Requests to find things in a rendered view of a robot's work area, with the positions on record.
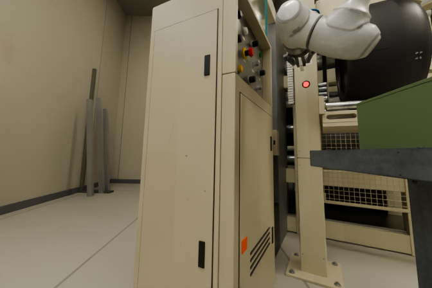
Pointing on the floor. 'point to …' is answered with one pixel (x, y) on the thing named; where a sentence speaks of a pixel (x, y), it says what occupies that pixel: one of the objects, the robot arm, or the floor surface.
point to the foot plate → (333, 280)
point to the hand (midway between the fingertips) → (301, 65)
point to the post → (311, 73)
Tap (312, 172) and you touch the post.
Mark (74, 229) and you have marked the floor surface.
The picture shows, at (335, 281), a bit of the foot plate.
